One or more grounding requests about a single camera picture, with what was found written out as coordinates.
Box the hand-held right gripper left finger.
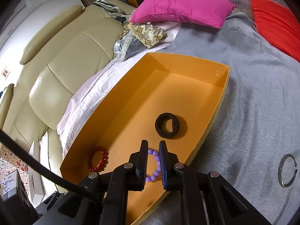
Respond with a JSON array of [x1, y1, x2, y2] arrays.
[[35, 140, 149, 225]]

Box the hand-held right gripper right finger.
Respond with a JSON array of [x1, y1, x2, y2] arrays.
[[159, 141, 272, 225]]

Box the purple bead bracelet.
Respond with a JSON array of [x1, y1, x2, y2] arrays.
[[145, 148, 162, 183]]

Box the black woven hair band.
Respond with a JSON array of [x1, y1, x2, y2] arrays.
[[155, 113, 187, 139]]

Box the red bead bracelet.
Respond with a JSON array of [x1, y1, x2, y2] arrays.
[[87, 146, 109, 173]]

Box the orange cardboard box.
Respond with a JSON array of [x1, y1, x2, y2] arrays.
[[60, 52, 230, 225]]

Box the white crumpled sheet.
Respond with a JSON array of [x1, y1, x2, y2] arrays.
[[56, 21, 181, 160]]

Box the grey blanket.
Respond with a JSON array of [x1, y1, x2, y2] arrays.
[[131, 12, 300, 225]]

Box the white flat board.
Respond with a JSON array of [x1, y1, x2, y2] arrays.
[[29, 141, 46, 203]]

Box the silver metal bangle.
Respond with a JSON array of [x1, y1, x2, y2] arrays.
[[278, 154, 296, 188]]

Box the clear plastic bag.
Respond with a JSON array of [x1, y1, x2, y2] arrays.
[[114, 29, 147, 61]]

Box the beige leather sofa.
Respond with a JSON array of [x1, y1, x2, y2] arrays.
[[0, 0, 136, 193]]

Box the floral printed mat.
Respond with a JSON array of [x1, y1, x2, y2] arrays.
[[0, 145, 31, 193]]

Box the beige floral cloth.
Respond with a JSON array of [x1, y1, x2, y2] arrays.
[[128, 22, 168, 50]]

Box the dark box with white label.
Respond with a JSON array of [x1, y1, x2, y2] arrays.
[[0, 169, 39, 225]]

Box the pink pillow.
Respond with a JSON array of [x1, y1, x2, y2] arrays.
[[128, 0, 237, 29]]

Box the black and white striped scarf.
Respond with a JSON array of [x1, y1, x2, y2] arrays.
[[92, 0, 136, 25]]

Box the red pillow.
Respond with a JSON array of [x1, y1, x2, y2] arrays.
[[248, 0, 300, 63]]

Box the black cable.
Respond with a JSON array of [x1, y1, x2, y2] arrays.
[[0, 130, 104, 203]]

